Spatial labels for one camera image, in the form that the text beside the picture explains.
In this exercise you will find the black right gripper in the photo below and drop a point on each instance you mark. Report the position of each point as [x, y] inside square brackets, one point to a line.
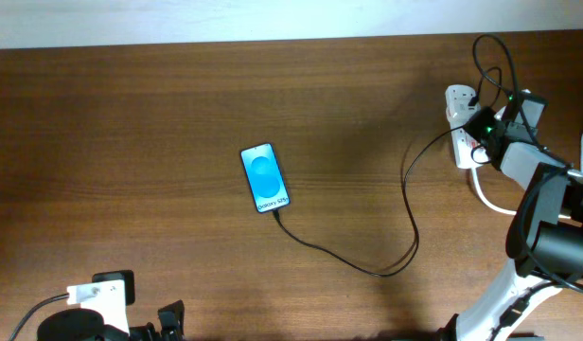
[476, 118]

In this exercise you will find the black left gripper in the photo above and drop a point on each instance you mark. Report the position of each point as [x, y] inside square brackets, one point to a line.
[171, 323]

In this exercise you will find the blue smartphone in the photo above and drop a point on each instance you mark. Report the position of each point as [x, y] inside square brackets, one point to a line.
[265, 178]

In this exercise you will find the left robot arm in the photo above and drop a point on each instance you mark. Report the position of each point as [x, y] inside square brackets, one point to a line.
[87, 325]

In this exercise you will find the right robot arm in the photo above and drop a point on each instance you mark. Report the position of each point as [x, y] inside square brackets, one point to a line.
[544, 243]

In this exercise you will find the white usb charger adapter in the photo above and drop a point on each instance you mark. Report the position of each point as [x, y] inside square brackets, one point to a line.
[459, 111]

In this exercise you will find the white power strip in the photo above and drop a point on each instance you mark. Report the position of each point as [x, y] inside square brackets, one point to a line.
[462, 142]

